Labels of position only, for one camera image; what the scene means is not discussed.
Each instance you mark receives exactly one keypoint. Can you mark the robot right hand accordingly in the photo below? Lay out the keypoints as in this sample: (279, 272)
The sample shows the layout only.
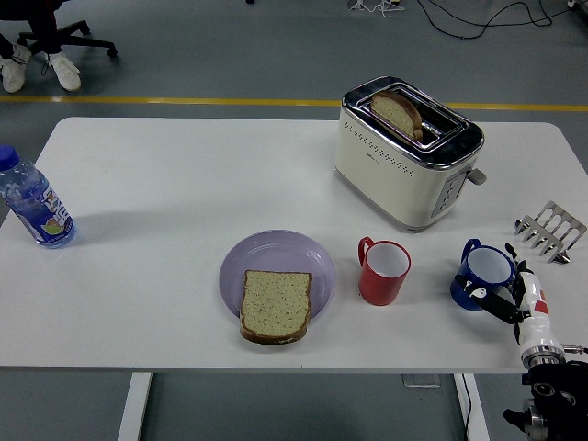
(535, 317)

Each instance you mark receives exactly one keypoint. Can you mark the blue enamel cup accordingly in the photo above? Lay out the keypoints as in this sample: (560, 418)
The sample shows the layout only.
(461, 297)

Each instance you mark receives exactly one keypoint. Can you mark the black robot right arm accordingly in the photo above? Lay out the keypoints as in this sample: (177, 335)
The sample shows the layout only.
(551, 390)

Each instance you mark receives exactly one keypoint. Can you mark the red enamel cup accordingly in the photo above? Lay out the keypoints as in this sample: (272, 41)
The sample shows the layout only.
(379, 289)

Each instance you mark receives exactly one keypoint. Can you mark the rounded bread slice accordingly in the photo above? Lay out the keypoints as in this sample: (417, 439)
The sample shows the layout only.
(395, 112)

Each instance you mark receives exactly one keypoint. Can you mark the flat square bread slice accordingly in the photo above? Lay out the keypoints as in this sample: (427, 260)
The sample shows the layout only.
(275, 305)

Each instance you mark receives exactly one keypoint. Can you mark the silver metal toast rack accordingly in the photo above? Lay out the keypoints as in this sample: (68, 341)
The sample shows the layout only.
(551, 229)

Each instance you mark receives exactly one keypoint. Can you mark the white table leg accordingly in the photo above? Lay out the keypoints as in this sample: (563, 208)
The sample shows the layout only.
(478, 409)
(135, 404)

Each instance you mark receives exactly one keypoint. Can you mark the cream and chrome toaster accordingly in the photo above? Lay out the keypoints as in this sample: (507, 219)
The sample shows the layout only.
(390, 184)

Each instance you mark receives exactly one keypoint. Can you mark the purple round plate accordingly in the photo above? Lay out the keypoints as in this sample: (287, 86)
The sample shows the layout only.
(275, 250)

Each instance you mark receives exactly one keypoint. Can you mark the plastic bottle with blue cap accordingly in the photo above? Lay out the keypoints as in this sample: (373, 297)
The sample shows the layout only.
(37, 206)

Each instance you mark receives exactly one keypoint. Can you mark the white shoe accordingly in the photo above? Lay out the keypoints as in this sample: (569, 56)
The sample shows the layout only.
(14, 73)
(66, 73)

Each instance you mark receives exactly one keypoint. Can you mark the black office chair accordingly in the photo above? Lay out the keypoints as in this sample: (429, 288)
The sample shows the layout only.
(78, 41)

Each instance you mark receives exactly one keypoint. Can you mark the grey bracket under table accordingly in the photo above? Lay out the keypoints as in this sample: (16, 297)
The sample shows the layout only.
(420, 381)

